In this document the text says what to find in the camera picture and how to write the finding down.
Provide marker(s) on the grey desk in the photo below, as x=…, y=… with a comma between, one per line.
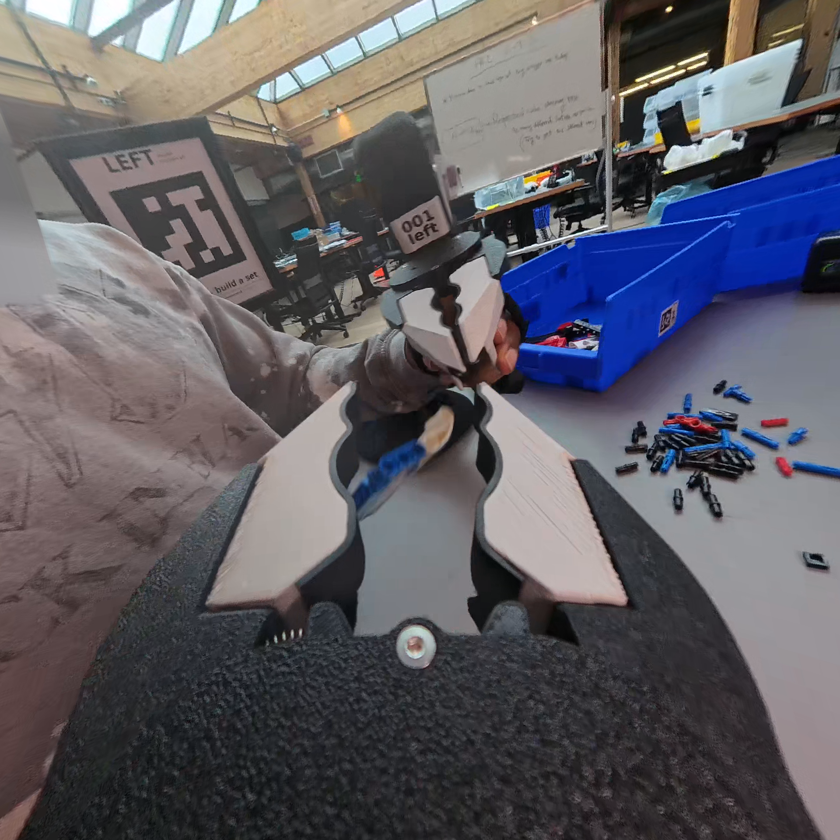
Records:
x=774, y=623

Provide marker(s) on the person's left forearm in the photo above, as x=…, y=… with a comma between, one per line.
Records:
x=328, y=374

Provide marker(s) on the pile of toy connector pins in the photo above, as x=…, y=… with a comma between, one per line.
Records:
x=709, y=453

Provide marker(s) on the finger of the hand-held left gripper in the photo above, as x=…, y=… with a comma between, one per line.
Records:
x=430, y=334
x=482, y=302

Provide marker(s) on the red and black toy pieces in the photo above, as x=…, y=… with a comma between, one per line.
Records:
x=571, y=336

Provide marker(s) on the small black square toy piece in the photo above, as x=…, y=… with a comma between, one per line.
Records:
x=816, y=560

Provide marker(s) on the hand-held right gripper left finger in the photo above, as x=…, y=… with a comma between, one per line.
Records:
x=282, y=525

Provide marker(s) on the wooden standing table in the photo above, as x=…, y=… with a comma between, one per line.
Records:
x=774, y=124

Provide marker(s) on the clear plastic storage boxes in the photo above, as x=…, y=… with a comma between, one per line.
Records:
x=741, y=92

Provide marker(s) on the white crumpled plastic bag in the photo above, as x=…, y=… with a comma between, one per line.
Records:
x=702, y=151

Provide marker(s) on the long blue plastic bin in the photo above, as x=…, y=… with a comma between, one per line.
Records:
x=774, y=210

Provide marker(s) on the person's torso in grey sweatshirt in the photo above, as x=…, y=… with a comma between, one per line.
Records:
x=131, y=459

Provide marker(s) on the person's left hand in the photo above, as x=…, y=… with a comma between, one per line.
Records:
x=506, y=348

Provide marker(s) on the short blue plastic bin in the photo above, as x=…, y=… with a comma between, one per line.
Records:
x=630, y=295

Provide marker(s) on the whiteboard on stand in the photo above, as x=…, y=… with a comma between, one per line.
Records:
x=525, y=98

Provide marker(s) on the blue toy beam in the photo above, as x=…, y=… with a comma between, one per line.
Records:
x=390, y=472

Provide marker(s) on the black framed marker sign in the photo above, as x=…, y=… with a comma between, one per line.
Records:
x=177, y=216

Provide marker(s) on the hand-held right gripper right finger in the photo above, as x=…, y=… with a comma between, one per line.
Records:
x=551, y=525

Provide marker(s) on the black pocket hotspot device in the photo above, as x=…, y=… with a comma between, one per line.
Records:
x=823, y=262

